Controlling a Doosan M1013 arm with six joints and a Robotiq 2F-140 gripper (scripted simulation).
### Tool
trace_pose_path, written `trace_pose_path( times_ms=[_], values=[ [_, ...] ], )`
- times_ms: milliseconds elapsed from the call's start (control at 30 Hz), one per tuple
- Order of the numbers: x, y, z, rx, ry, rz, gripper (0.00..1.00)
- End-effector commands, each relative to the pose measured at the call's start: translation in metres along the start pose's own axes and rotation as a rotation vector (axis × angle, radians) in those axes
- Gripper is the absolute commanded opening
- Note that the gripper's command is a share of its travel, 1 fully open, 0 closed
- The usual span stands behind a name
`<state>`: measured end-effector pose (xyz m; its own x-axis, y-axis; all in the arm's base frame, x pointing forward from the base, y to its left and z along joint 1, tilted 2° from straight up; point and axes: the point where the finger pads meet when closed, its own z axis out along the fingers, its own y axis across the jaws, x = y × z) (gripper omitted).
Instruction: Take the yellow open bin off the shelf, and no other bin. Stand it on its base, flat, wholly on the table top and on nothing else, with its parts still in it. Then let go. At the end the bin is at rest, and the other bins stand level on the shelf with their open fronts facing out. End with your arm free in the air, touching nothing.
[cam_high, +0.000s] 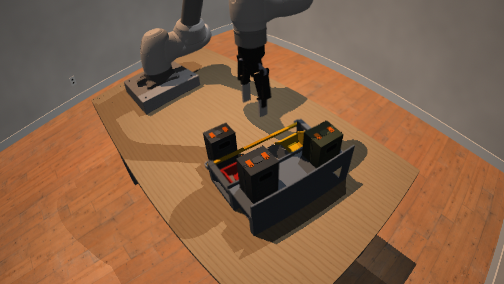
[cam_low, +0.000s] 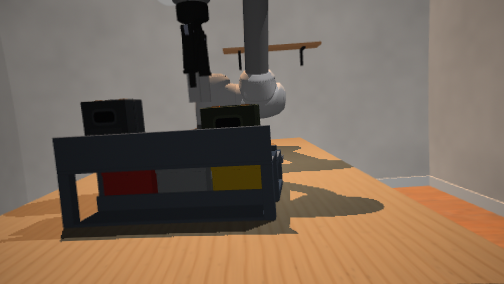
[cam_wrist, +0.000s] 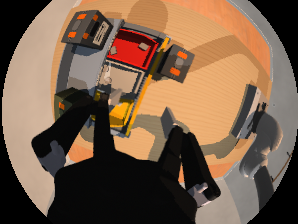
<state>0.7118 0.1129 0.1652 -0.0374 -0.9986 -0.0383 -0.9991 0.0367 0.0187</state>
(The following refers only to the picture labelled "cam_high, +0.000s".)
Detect yellow bin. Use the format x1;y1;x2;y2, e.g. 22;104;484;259
274;131;305;153

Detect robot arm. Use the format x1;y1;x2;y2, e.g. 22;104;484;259
136;0;313;90

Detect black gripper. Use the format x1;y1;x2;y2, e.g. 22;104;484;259
237;45;271;117

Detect orange bar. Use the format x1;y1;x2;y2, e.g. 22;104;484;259
213;122;297;164

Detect dark grey shelf rack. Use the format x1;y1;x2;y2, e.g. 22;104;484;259
204;145;355;236

